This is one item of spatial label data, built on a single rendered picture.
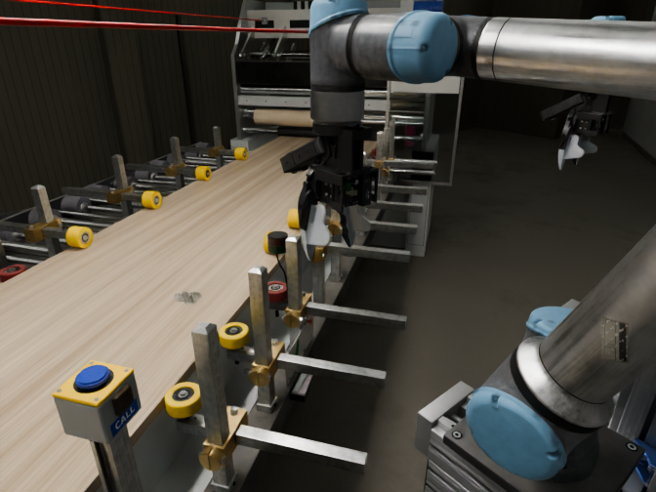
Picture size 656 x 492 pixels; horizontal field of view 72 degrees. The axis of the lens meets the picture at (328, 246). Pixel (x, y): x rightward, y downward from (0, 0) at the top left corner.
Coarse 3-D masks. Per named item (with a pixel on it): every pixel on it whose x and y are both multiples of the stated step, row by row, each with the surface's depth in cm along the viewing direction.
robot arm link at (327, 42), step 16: (320, 0) 55; (336, 0) 55; (352, 0) 55; (320, 16) 56; (336, 16) 55; (352, 16) 55; (320, 32) 57; (336, 32) 55; (320, 48) 57; (336, 48) 56; (320, 64) 58; (336, 64) 57; (320, 80) 59; (336, 80) 58; (352, 80) 59
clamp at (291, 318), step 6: (306, 300) 144; (306, 306) 142; (288, 312) 137; (294, 312) 137; (300, 312) 137; (306, 312) 143; (282, 318) 139; (288, 318) 137; (294, 318) 136; (288, 324) 138; (294, 324) 137; (300, 324) 139
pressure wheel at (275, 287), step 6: (270, 282) 146; (276, 282) 146; (282, 282) 146; (270, 288) 144; (276, 288) 143; (282, 288) 143; (270, 294) 141; (276, 294) 141; (282, 294) 142; (270, 300) 142; (276, 300) 141; (282, 300) 142; (276, 312) 147
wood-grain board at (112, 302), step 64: (192, 192) 233; (256, 192) 233; (64, 256) 166; (128, 256) 166; (192, 256) 166; (256, 256) 166; (0, 320) 128; (64, 320) 128; (128, 320) 128; (192, 320) 128; (0, 384) 104; (0, 448) 88; (64, 448) 88
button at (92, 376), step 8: (88, 368) 59; (96, 368) 59; (104, 368) 59; (80, 376) 58; (88, 376) 58; (96, 376) 58; (104, 376) 58; (80, 384) 57; (88, 384) 57; (96, 384) 57
